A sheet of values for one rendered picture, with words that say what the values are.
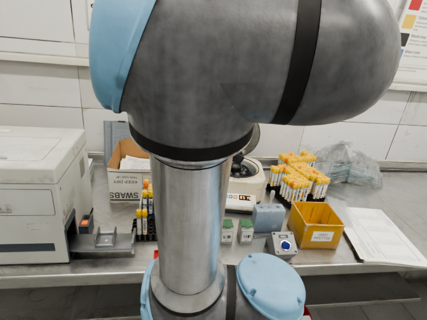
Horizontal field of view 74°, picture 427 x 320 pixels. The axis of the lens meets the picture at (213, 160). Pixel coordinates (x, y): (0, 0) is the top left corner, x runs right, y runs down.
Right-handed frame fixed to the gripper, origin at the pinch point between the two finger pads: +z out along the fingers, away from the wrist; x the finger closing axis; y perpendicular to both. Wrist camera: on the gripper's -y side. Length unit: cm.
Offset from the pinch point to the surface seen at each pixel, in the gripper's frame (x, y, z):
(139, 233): -1.0, 20.2, 16.3
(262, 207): -5.3, -19.3, 9.2
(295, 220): -3.9, -31.3, 13.3
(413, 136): -59, -117, -1
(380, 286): -31, -109, 80
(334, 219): -1.6, -43.9, 11.0
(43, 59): -51, 61, -26
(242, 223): -0.9, -12.0, 12.4
